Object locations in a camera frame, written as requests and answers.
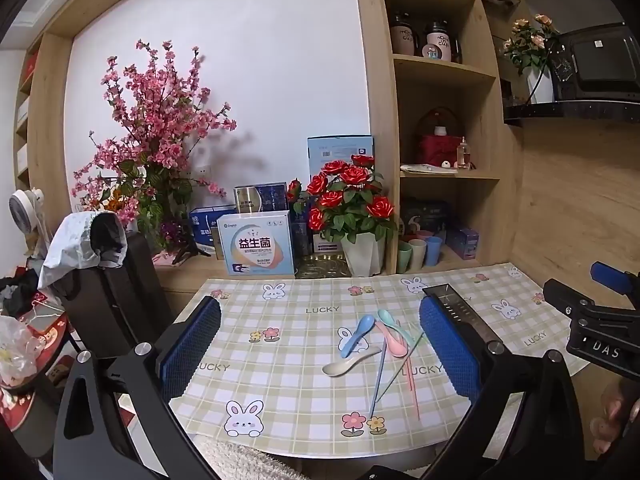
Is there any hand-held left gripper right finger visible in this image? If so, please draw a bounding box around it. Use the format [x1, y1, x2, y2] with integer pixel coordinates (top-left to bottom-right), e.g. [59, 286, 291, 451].
[419, 296, 586, 480]

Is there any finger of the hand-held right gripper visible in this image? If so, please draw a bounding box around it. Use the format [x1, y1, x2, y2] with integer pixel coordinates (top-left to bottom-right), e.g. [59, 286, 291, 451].
[590, 261, 640, 295]
[543, 279, 597, 318]

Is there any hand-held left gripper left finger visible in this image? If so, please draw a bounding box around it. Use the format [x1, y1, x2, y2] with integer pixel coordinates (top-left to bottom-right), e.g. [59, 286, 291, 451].
[52, 296, 223, 480]

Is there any metal utensil tray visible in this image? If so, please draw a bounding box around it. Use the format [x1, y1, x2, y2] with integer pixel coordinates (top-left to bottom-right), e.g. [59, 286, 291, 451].
[422, 284, 493, 356]

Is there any pink chopstick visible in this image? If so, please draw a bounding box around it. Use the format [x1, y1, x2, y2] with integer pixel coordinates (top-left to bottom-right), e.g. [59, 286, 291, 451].
[398, 320, 421, 419]

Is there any pink spoon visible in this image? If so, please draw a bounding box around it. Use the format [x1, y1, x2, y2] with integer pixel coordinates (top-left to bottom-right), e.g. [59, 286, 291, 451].
[374, 321, 407, 358]

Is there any teal spoon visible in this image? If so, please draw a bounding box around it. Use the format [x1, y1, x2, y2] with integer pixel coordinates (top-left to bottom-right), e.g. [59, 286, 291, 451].
[377, 309, 416, 348]

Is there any blue chopstick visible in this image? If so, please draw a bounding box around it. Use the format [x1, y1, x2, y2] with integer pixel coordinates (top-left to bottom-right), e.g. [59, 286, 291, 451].
[370, 337, 388, 413]

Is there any blue spoon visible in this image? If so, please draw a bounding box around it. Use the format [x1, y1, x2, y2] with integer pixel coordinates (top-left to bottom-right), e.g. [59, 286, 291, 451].
[340, 315, 376, 358]

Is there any beige spoon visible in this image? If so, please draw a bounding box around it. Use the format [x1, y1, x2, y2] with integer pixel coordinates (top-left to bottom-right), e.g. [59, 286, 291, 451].
[322, 346, 382, 377]

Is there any person's right hand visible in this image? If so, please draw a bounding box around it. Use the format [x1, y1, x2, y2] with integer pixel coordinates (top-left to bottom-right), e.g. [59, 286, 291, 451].
[589, 380, 640, 456]

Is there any black chair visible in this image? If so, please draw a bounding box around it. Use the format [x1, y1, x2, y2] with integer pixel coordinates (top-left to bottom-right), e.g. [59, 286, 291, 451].
[47, 230, 176, 361]

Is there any black mini tripod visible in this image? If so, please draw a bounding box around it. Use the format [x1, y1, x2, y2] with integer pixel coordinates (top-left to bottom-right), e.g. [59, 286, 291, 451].
[172, 232, 213, 266]

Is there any beige cup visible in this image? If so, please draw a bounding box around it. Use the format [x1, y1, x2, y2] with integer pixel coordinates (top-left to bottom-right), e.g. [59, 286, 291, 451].
[408, 238, 427, 271]

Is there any purple box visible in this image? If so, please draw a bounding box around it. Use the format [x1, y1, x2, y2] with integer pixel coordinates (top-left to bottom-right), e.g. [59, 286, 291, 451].
[446, 226, 481, 261]

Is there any checkered bunny print tablecloth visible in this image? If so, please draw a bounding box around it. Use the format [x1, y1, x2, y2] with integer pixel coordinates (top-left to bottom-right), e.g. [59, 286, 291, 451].
[167, 262, 591, 443]

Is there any white and blue carton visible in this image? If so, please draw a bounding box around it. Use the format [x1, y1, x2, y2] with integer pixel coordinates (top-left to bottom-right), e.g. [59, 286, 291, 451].
[222, 211, 296, 277]

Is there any blue and white box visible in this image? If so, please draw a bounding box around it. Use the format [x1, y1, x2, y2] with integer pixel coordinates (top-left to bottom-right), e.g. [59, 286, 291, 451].
[189, 205, 236, 256]

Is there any white fluffy cloth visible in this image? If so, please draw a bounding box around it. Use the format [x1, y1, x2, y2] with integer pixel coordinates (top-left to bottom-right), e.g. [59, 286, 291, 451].
[192, 435, 311, 480]

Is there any dark blue bag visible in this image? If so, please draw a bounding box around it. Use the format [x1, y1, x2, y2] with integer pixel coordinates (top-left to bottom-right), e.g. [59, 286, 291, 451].
[402, 199, 451, 236]

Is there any grey jacket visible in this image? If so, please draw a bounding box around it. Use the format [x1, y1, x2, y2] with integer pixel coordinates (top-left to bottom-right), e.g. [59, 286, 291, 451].
[37, 211, 128, 291]

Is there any dark box with white label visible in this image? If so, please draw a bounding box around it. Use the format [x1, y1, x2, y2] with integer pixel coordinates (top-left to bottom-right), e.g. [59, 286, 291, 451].
[312, 230, 346, 256]

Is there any dark blue and gold box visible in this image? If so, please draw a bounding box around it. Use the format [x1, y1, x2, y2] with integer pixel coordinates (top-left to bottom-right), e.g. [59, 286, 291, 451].
[233, 182, 290, 216]

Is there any black countertop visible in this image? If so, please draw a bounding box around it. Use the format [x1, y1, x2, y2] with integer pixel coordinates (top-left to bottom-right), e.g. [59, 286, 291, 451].
[502, 100, 640, 126]

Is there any clear plastic bag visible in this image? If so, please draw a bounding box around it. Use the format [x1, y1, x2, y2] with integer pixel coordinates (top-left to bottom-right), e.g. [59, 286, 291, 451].
[0, 315, 46, 391]

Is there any white folded cloth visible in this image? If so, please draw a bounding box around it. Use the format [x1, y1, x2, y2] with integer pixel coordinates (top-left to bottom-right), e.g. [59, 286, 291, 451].
[400, 162, 458, 177]

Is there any red rose bouquet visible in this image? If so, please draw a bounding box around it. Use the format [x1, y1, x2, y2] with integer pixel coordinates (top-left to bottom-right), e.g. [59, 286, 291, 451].
[286, 154, 398, 246]

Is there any dark cloth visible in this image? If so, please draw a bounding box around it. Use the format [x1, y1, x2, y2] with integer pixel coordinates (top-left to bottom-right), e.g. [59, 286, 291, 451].
[0, 267, 41, 318]

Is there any red gift basket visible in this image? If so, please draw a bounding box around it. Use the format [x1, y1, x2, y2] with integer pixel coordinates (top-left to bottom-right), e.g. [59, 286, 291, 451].
[416, 106, 463, 171]

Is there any tall white vase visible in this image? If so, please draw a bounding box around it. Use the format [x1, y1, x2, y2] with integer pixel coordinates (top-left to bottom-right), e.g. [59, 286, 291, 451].
[525, 67, 556, 106]

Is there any black microwave oven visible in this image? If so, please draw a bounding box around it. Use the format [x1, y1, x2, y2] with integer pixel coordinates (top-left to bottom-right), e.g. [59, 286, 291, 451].
[550, 22, 640, 106]

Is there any white fan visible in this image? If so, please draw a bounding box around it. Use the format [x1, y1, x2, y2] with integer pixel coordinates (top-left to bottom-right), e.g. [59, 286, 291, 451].
[7, 187, 48, 236]

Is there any tall light blue box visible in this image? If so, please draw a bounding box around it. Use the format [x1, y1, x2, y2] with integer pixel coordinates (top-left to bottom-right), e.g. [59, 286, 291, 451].
[306, 135, 376, 186]

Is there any pink cherry blossom arrangement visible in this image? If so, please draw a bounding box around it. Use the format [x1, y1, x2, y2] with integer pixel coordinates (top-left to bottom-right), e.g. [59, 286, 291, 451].
[70, 37, 238, 256]

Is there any wooden shelf unit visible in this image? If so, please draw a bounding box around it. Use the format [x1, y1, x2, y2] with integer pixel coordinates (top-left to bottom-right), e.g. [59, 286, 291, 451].
[350, 0, 526, 281]

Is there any peach rose bouquet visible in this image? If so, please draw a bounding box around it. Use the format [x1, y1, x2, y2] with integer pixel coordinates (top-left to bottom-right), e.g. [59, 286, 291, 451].
[502, 12, 561, 78]

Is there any narrow wooden bookshelf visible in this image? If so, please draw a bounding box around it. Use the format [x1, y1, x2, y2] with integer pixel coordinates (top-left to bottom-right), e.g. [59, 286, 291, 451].
[12, 35, 71, 196]

